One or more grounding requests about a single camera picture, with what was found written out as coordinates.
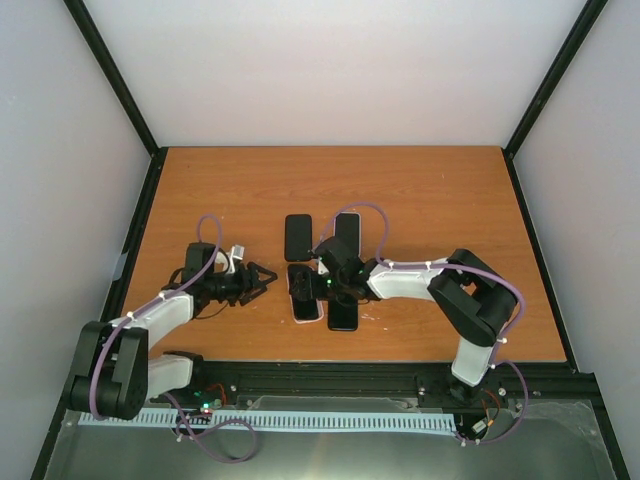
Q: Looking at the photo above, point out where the white phone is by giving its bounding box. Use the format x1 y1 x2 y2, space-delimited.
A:
333 213 362 251

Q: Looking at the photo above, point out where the controller board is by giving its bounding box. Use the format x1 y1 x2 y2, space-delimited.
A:
193 383 228 414
471 389 507 441

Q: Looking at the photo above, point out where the black case with ring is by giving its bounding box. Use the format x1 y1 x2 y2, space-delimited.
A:
283 213 314 263

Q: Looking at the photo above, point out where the right controller board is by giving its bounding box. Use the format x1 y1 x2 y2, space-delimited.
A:
471 389 507 441

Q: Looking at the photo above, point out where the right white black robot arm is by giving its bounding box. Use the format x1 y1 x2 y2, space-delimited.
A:
289 236 526 389

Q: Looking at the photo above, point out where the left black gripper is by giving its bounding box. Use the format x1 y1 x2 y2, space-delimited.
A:
206 261 277 306

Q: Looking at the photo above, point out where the black aluminium frame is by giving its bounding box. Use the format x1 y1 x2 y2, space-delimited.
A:
29 0 632 480

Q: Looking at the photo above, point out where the left controller board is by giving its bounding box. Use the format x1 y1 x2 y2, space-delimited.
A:
193 383 228 414

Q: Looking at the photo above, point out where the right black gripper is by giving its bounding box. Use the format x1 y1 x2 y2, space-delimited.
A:
291 271 346 302

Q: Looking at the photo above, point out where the dark green phone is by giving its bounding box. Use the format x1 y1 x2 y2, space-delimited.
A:
285 215 312 261

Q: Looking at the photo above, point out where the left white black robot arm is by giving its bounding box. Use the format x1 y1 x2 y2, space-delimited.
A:
63 242 278 420

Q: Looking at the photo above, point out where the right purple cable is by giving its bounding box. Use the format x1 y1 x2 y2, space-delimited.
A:
315 201 530 446

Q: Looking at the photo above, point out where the light blue cable duct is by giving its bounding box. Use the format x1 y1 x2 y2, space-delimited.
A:
77 408 456 436

